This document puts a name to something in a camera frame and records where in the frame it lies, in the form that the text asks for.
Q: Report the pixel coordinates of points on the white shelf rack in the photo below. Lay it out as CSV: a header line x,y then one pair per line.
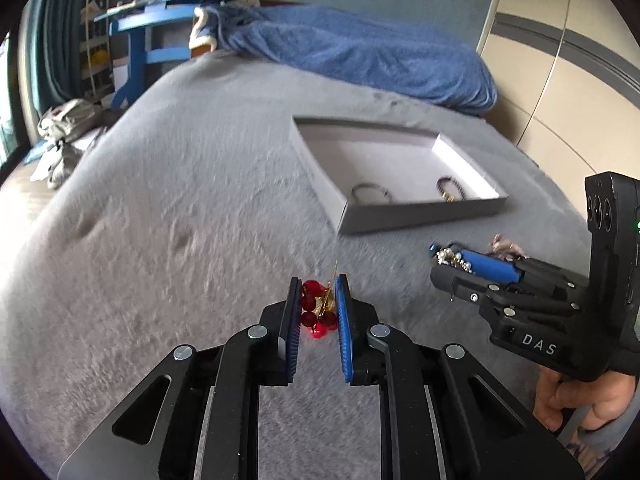
x,y
97,20

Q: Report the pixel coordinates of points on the person's right hand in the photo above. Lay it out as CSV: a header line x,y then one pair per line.
x,y
547,395

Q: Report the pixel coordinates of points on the teal curtain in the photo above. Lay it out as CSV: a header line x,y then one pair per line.
x,y
55,35

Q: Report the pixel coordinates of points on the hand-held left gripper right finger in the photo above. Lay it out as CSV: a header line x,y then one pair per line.
x,y
343,325

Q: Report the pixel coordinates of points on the grey bag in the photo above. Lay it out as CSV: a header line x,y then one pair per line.
x,y
65,120

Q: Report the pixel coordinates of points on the yellow round object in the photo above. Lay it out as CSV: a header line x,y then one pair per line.
x,y
99,58

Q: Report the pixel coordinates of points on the shallow grey cardboard box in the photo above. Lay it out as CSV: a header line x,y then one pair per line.
x,y
380,160

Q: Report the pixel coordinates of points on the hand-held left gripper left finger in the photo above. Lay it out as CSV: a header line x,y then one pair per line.
x,y
292,325

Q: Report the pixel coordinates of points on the blue wooden desk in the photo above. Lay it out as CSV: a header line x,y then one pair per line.
x,y
137,22

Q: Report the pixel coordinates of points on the beige wardrobe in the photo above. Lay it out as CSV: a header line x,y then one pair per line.
x,y
575,85

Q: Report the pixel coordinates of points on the blue fleece blanket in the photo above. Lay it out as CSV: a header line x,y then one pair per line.
x,y
360,55

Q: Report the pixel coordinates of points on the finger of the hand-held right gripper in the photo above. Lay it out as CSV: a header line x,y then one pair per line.
x,y
457,282
495,266

